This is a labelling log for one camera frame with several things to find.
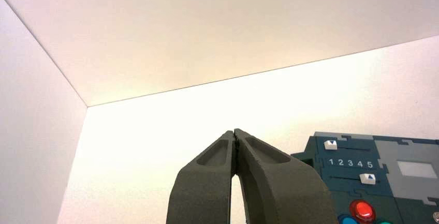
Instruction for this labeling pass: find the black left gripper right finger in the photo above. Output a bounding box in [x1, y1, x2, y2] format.
[233, 128, 339, 224]

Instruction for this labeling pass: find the teal and grey control box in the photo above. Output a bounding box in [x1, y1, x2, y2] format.
[290, 131, 439, 224]

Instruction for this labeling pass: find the red push button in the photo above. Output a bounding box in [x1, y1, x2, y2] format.
[349, 200, 376, 224]

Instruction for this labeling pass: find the grey display window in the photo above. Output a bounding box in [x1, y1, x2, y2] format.
[397, 161, 438, 179]

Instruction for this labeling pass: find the blue push button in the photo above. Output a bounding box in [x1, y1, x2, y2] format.
[338, 214, 359, 224]

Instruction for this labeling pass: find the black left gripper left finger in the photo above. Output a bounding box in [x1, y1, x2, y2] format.
[166, 130, 237, 224]

